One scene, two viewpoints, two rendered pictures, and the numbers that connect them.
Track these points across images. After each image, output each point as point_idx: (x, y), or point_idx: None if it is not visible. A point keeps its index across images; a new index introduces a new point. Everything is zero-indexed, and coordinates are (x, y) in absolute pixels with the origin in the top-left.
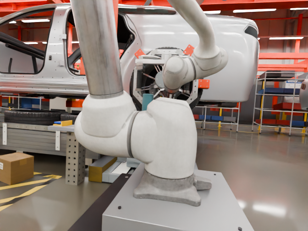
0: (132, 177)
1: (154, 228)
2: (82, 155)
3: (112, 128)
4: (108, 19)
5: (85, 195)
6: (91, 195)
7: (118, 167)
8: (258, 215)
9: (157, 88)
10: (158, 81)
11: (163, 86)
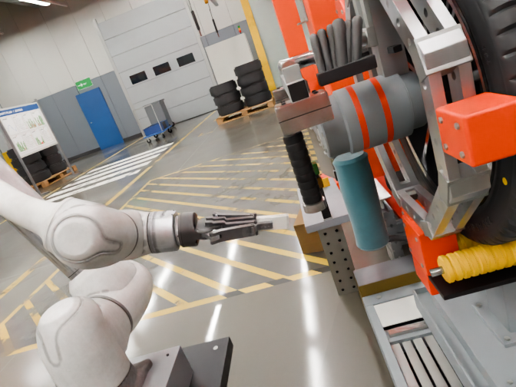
0: (134, 358)
1: None
2: (339, 249)
3: None
4: (18, 227)
5: (319, 321)
6: (323, 328)
7: (405, 300)
8: None
9: None
10: (320, 136)
11: (327, 154)
